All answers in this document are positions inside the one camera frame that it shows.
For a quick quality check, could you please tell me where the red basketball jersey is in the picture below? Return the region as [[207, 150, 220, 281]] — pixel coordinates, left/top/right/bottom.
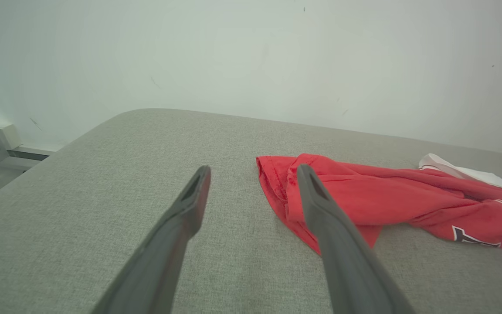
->
[[256, 153, 502, 272]]

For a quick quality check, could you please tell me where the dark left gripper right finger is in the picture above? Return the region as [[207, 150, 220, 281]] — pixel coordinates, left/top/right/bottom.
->
[[296, 164, 416, 314]]

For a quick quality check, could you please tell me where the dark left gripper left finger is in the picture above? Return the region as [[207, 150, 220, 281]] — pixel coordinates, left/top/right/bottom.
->
[[91, 165, 212, 314]]

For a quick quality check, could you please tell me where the white corner block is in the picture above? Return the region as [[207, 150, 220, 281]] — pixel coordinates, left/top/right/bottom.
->
[[0, 124, 23, 150]]

